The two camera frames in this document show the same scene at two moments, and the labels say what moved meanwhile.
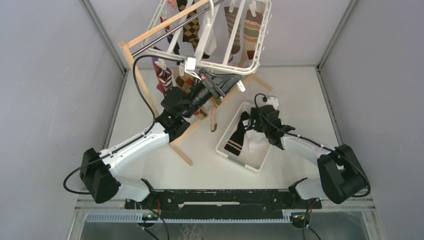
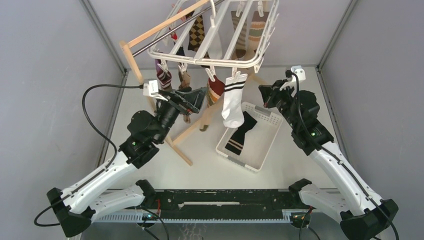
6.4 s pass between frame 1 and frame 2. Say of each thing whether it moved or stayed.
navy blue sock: moved
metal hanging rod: stayed
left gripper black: moved
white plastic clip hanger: moved
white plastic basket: stayed
